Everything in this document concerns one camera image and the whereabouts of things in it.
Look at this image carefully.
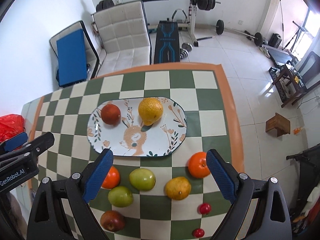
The red cherry tomato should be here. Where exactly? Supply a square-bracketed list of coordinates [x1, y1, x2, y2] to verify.
[198, 203, 212, 215]
[192, 228, 205, 238]

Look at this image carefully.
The orange tangerine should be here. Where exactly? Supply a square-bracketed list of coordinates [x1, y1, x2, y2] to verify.
[188, 152, 210, 179]
[101, 166, 120, 190]

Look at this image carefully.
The yellow orange small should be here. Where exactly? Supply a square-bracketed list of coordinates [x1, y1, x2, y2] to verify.
[165, 177, 191, 200]

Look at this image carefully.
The green apple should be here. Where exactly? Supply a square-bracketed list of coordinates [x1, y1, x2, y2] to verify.
[108, 186, 133, 207]
[129, 168, 156, 191]

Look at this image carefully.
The red plastic bag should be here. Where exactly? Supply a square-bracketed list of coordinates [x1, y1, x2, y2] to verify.
[0, 114, 24, 142]

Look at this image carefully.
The dark red apple on plate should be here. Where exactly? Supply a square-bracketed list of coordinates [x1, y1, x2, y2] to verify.
[101, 104, 121, 125]

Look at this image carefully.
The small wooden stool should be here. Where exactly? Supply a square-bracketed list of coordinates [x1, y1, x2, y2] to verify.
[265, 113, 291, 137]

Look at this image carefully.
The orange small floor object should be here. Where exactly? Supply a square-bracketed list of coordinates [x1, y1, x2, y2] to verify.
[293, 127, 303, 135]

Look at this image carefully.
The oval floral plate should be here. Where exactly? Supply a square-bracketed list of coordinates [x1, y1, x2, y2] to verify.
[87, 96, 187, 157]

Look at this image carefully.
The blue mat panel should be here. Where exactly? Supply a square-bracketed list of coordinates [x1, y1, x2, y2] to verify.
[56, 29, 87, 87]

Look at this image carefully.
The large yellow orange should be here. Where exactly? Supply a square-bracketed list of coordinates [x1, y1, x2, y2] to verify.
[138, 98, 163, 126]

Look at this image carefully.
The dark wooden side table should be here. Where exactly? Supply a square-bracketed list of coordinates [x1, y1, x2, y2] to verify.
[268, 64, 319, 108]

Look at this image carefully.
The white padded sofa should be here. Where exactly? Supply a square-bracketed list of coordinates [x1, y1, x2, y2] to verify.
[93, 1, 152, 77]

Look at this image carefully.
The black treadmill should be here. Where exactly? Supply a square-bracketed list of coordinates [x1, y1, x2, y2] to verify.
[265, 46, 299, 67]

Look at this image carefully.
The barbell on floor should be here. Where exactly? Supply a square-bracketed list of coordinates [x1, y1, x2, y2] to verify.
[215, 20, 268, 47]

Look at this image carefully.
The dumbbell on floor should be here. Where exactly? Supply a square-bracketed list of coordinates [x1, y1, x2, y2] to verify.
[180, 43, 193, 60]

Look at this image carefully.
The black blue weight bench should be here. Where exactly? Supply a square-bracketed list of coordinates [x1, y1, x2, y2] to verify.
[153, 21, 180, 64]

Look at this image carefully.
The barbell rack with plates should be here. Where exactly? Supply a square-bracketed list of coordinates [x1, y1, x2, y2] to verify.
[96, 0, 220, 47]

